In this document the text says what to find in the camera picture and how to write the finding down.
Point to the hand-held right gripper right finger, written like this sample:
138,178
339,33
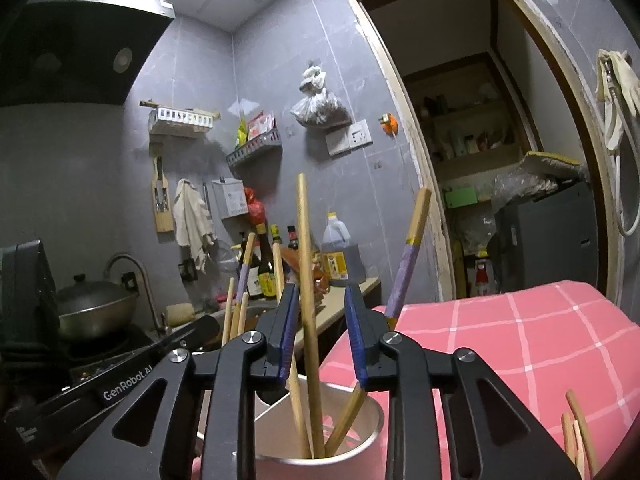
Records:
356,340

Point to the small dark sauce bottle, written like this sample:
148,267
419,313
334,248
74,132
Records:
292,242

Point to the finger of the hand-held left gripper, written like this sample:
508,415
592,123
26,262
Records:
200,332

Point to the worn wooden door frame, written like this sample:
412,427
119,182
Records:
436,250

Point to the pink checked tablecloth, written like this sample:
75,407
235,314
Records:
525,340

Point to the white wall socket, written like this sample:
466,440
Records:
360,134

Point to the grey wall rack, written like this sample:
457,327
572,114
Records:
255,150

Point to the red plastic bag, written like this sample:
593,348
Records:
254,210

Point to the black wall socket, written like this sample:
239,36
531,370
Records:
187,270

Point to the dark grey cabinet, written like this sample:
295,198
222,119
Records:
550,240

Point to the yellow edged cushion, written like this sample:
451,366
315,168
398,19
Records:
550,165

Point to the white wall switch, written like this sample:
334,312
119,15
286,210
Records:
338,142

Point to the yellow container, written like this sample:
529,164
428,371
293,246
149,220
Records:
458,262

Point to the curved metal faucet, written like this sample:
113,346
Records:
148,285

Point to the plain wooden chopstick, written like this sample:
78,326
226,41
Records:
306,260

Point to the metal wall tap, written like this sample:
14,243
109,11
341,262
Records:
608,77

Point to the red and white canister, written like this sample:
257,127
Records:
482,275

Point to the crumpled clear plastic wrap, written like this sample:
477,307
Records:
520,185

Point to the white dish towel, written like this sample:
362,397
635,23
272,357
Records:
192,220

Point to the white plastic chopstick holder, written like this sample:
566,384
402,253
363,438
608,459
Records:
367,425

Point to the black range hood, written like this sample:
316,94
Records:
75,50

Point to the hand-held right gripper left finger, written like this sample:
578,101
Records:
289,340

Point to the red snack packet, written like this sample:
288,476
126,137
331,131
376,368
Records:
261,125

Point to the large oil jug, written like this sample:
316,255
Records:
342,260

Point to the wooden shelf unit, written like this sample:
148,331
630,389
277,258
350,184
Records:
475,160

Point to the green box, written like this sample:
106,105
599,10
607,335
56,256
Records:
461,197

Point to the metal strainer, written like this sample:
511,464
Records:
224,260

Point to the bunch of wooden chopsticks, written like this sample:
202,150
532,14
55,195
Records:
408,266

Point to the black induction cooker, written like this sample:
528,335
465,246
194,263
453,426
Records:
110,355

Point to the dark wok lid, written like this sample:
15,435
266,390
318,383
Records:
90,292

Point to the white wall basket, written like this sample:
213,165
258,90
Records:
182,122

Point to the white perforated wall box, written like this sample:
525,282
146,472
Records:
229,199

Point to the clear hanging plastic bag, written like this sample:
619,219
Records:
320,105

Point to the dark metal wok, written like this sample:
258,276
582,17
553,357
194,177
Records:
95,325

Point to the yellow green packet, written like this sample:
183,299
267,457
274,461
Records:
241,132

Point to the beige scrub sponge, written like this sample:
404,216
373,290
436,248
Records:
180,315

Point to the dark bottle yellow label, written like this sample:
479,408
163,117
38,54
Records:
268,282

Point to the orange wall plug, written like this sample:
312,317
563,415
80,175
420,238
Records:
389,124

